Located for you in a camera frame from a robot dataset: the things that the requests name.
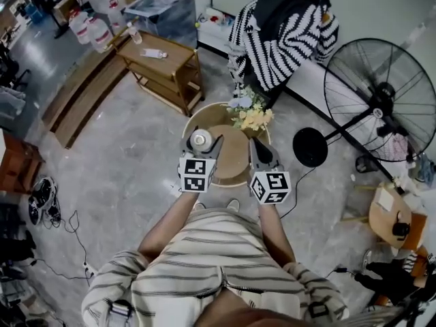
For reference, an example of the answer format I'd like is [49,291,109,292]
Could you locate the plastic-covered box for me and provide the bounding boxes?
[123,0,199,49]

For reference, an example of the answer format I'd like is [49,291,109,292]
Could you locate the black wire waste basket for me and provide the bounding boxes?
[354,154,379,174]

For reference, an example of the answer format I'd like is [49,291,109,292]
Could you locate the pink cloth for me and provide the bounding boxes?
[388,133,418,164]

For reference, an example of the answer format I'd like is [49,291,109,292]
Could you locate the small black device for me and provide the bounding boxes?
[391,221,411,238]

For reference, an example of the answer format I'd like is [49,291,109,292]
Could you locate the clear glass bottle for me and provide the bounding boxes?
[189,128,215,151]

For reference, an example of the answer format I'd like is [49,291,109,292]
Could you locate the round wooden side table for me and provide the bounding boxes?
[341,181,429,251]

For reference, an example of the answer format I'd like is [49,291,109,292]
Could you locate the brown wooden cabinet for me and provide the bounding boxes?
[0,130,46,195]

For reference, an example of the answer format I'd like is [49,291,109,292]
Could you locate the person's left forearm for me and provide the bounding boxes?
[137,191,202,261]

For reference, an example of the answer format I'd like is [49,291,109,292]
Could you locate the wooden step platform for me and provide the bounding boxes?
[42,50,132,150]

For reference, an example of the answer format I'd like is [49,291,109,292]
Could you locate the standing clear water bottle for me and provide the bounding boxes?
[126,21,143,45]

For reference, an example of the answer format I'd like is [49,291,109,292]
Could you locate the round glass-top side table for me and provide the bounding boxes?
[182,101,272,188]

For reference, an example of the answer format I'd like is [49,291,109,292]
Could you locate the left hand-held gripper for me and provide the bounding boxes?
[177,125,224,193]

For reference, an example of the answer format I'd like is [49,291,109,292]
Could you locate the striped white shirt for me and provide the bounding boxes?
[80,208,350,327]

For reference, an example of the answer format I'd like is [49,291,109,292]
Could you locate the thin black floor cable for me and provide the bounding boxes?
[32,209,97,281]

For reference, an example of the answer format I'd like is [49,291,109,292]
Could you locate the wooden shelf cart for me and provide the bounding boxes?
[115,30,206,117]

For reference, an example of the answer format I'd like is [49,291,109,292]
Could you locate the yellow flower bouquet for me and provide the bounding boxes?
[223,85,275,131]

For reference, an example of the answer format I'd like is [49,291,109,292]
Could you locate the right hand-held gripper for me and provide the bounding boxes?
[248,138,293,206]

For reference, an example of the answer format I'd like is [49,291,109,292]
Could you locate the white flat box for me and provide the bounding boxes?
[375,187,399,213]

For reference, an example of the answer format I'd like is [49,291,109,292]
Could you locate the black standing fan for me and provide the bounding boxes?
[292,37,436,184]

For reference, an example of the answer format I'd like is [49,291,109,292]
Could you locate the black and white striped sweater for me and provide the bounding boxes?
[227,0,341,92]

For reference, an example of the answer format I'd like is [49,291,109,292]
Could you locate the grey harness strap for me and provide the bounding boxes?
[110,299,134,327]
[307,300,330,320]

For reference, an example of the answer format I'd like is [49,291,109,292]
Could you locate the lying clear plastic bottle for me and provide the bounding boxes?
[140,47,169,60]

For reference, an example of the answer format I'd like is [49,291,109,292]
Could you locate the black fan power cable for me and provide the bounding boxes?
[278,166,318,220]

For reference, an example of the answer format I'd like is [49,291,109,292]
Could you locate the person's right forearm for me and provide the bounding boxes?
[257,202,297,264]

